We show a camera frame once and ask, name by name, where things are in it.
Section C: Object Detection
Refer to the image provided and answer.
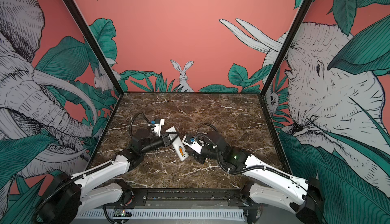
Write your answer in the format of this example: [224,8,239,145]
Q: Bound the white remote control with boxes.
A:
[166,126,189,161]

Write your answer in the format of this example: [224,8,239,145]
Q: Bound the orange battery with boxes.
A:
[179,147,185,157]

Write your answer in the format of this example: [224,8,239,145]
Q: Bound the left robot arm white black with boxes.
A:
[30,118,181,224]

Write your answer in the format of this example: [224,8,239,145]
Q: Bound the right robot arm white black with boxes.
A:
[182,123,327,224]

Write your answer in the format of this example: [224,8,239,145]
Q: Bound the small green circuit board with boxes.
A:
[113,209,133,219]

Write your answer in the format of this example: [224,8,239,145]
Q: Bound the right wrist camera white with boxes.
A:
[182,134,203,154]

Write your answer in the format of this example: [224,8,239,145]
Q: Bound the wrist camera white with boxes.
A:
[182,134,203,154]
[149,118,165,137]

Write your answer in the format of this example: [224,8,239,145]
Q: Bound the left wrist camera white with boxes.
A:
[149,118,165,137]

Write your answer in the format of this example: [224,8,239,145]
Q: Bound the black mounting rail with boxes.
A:
[115,188,263,208]

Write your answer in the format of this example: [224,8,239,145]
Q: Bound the white slotted cable duct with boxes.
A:
[74,208,245,221]

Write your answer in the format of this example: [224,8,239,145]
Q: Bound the left black frame post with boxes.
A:
[50,0,125,96]

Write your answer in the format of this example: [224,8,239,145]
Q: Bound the black frame post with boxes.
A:
[50,0,125,96]
[260,0,313,98]

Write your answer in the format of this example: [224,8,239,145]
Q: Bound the right black frame post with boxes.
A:
[260,0,313,98]

